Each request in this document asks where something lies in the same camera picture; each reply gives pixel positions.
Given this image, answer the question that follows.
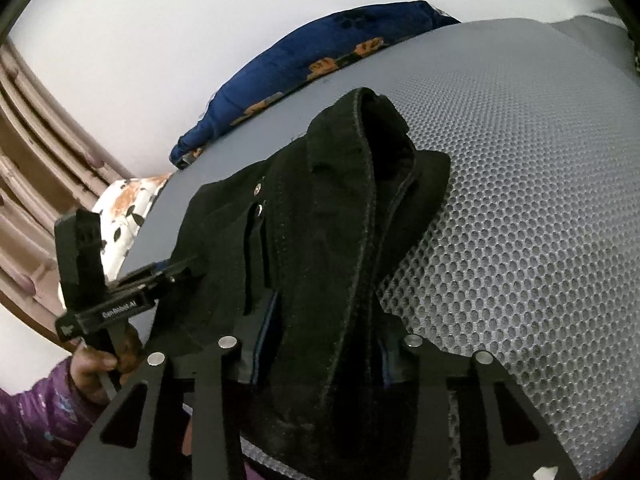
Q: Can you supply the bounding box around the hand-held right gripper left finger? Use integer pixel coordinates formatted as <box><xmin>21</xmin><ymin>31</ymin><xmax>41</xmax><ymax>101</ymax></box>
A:
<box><xmin>60</xmin><ymin>305</ymin><xmax>281</xmax><ymax>480</ymax></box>

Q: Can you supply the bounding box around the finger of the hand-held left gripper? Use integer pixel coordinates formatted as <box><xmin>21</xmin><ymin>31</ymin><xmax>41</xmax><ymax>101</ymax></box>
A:
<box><xmin>117</xmin><ymin>256</ymin><xmax>201</xmax><ymax>291</ymax></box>

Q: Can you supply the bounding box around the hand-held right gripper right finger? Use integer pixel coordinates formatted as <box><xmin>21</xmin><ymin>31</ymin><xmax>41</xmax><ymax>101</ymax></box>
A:
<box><xmin>377</xmin><ymin>332</ymin><xmax>583</xmax><ymax>480</ymax></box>

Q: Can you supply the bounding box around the person's left forearm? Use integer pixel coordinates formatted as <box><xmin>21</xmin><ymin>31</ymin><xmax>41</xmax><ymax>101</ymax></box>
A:
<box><xmin>0</xmin><ymin>357</ymin><xmax>108</xmax><ymax>480</ymax></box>

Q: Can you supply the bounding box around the person's left hand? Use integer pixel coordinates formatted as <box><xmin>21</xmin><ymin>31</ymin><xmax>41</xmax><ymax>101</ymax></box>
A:
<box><xmin>69</xmin><ymin>327</ymin><xmax>148</xmax><ymax>393</ymax></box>

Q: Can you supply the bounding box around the white floral pillow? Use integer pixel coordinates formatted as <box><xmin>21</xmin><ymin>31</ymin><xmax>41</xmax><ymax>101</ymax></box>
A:
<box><xmin>92</xmin><ymin>172</ymin><xmax>173</xmax><ymax>281</ymax></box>

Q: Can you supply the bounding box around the brown grooved headboard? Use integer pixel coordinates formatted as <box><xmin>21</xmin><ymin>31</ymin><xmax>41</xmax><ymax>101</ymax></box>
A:
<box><xmin>0</xmin><ymin>40</ymin><xmax>133</xmax><ymax>346</ymax></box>

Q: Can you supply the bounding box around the blue pillow with orange print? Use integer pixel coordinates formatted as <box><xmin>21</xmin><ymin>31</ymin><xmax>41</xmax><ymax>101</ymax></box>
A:
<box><xmin>169</xmin><ymin>0</ymin><xmax>461</xmax><ymax>170</ymax></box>

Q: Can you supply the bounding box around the grey mesh mattress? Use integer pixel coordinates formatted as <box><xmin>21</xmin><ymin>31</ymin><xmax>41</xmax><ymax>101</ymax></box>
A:
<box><xmin>117</xmin><ymin>15</ymin><xmax>640</xmax><ymax>480</ymax></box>

